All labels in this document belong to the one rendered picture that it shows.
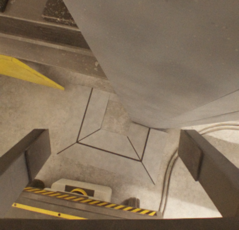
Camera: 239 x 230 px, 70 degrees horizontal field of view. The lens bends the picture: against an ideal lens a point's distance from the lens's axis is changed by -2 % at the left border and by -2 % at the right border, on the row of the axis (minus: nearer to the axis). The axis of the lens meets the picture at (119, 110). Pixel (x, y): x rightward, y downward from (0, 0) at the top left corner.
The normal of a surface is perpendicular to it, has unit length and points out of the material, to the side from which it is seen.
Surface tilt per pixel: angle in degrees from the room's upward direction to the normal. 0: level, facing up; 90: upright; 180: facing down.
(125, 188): 0
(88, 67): 0
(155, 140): 10
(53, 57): 0
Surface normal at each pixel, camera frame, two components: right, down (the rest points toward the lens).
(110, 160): -0.15, 0.05
